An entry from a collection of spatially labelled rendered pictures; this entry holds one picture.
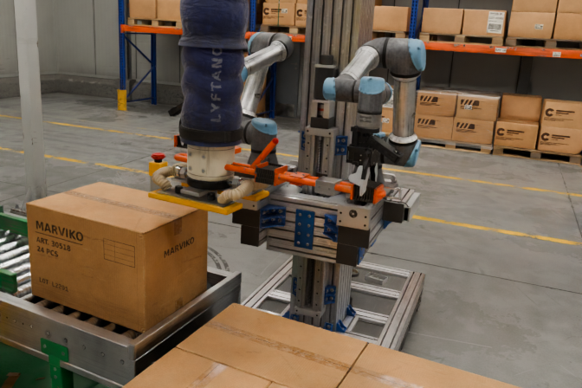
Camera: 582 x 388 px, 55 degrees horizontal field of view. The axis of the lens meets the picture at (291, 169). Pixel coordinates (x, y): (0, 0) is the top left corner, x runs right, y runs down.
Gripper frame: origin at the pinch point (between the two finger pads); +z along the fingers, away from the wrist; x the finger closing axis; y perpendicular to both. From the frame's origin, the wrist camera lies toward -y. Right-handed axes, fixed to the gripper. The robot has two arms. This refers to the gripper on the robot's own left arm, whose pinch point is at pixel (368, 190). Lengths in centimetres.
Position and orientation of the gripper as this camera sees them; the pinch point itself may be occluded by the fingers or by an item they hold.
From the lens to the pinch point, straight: 178.8
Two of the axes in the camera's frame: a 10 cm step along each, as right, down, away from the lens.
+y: -8.8, -1.6, 4.4
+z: -0.6, 9.7, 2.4
